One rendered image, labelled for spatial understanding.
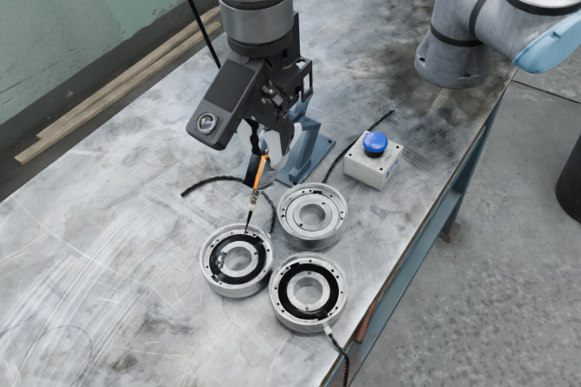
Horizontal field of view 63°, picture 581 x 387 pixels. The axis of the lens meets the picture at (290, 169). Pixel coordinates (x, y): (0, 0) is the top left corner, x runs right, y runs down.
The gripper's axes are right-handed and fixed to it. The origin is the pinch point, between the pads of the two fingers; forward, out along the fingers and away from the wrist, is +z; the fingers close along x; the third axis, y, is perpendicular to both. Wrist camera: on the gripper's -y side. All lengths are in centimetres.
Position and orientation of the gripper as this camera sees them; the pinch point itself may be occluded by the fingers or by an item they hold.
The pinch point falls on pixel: (264, 161)
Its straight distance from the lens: 65.0
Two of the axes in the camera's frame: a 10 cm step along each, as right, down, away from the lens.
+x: -8.3, -4.0, 3.9
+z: 0.5, 6.4, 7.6
